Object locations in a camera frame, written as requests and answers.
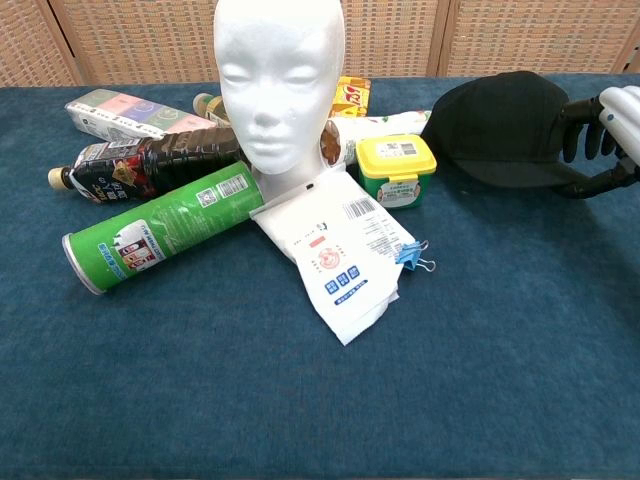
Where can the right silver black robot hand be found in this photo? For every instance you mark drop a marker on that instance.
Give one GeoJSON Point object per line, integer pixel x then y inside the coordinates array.
{"type": "Point", "coordinates": [625, 125]}

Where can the black baseball cap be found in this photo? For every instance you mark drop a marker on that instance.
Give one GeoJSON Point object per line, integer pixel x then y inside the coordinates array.
{"type": "Point", "coordinates": [500, 120]}

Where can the white label bottle yellow cap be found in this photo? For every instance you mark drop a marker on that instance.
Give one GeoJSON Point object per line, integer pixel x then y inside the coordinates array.
{"type": "Point", "coordinates": [380, 125]}

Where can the white foam mannequin head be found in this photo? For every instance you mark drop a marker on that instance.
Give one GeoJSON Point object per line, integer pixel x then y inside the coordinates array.
{"type": "Point", "coordinates": [277, 60]}

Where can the green tub yellow lid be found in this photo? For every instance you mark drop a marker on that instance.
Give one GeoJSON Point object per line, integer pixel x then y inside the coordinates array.
{"type": "Point", "coordinates": [395, 160]}

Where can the blue binder clip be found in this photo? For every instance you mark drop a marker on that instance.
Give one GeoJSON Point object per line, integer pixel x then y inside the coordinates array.
{"type": "Point", "coordinates": [407, 257]}

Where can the yellow snack bag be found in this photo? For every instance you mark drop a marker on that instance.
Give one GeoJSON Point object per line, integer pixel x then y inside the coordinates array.
{"type": "Point", "coordinates": [355, 97]}

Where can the white printed plastic pouch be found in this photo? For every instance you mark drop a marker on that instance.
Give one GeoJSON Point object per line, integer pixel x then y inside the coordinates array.
{"type": "Point", "coordinates": [330, 250]}

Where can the pale green tea bottle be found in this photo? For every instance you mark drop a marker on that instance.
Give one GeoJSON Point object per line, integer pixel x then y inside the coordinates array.
{"type": "Point", "coordinates": [212, 110]}

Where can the blue table cloth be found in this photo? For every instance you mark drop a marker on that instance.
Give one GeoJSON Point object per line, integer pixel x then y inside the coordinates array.
{"type": "Point", "coordinates": [300, 400]}

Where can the dark tea bottle black label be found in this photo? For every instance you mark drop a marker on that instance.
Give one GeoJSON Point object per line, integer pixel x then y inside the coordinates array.
{"type": "Point", "coordinates": [160, 160]}

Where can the green chips can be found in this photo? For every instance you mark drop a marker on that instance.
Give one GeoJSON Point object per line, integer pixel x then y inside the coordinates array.
{"type": "Point", "coordinates": [165, 225]}

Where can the bamboo folding screen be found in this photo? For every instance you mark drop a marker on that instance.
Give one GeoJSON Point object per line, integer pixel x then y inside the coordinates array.
{"type": "Point", "coordinates": [140, 40]}

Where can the multicolour tissue pack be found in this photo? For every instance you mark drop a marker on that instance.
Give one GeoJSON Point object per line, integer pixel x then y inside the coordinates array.
{"type": "Point", "coordinates": [125, 112]}

